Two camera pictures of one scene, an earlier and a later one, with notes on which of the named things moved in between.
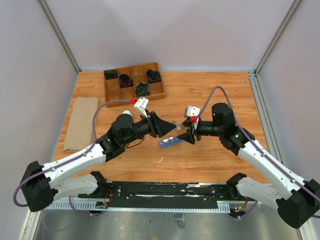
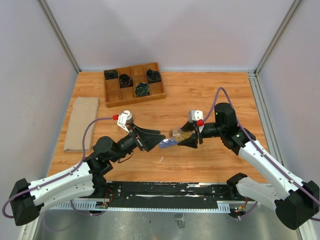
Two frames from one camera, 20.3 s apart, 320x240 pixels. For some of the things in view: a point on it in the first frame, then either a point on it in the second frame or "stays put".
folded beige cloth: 79,135 stays put
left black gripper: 158,127 to 147,141
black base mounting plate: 161,194 stays put
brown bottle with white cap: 127,112 stays put
